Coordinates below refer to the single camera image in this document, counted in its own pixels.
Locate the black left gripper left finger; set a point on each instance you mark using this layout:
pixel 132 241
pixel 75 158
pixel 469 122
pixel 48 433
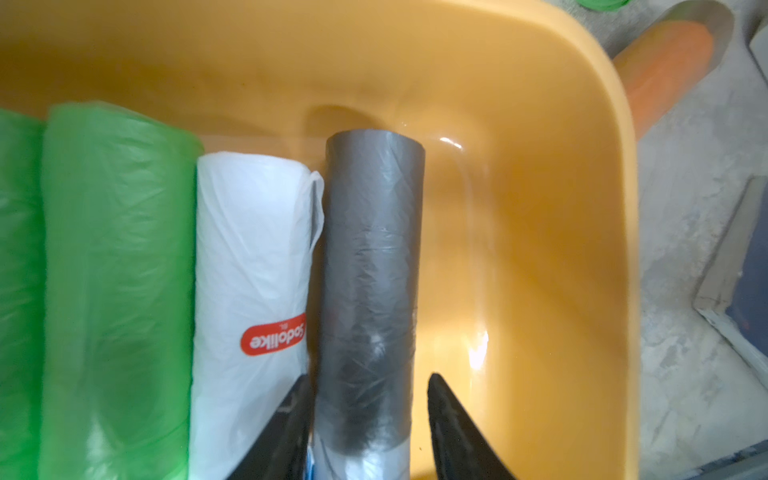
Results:
pixel 281 450

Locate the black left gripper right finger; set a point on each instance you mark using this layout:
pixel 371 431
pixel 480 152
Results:
pixel 460 450

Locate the white labelled trash bag roll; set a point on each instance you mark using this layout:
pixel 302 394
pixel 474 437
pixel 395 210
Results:
pixel 259 219

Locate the dark grey trash bag roll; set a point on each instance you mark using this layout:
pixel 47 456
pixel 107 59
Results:
pixel 370 285

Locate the short green trash bag roll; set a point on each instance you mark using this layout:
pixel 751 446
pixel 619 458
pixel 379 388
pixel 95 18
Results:
pixel 119 198

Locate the small orange roll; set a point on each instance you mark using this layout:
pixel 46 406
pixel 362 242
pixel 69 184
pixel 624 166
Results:
pixel 671 57

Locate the blue trash bag roll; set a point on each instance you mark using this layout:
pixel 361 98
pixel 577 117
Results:
pixel 370 465

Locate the yellow plastic storage tray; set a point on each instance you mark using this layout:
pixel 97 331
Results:
pixel 528 294

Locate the dark blue notebook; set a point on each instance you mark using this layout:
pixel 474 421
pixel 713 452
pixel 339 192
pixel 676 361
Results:
pixel 732 295

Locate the light blue stapler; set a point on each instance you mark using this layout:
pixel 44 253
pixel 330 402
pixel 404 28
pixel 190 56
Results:
pixel 758 46

